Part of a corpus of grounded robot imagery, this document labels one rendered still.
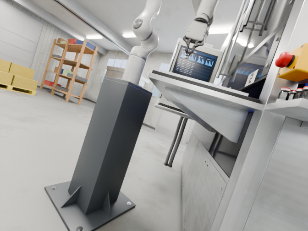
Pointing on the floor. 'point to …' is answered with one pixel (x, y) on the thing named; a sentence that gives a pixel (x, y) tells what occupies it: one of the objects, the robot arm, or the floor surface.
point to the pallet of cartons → (17, 78)
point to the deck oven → (114, 72)
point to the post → (260, 133)
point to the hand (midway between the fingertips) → (189, 49)
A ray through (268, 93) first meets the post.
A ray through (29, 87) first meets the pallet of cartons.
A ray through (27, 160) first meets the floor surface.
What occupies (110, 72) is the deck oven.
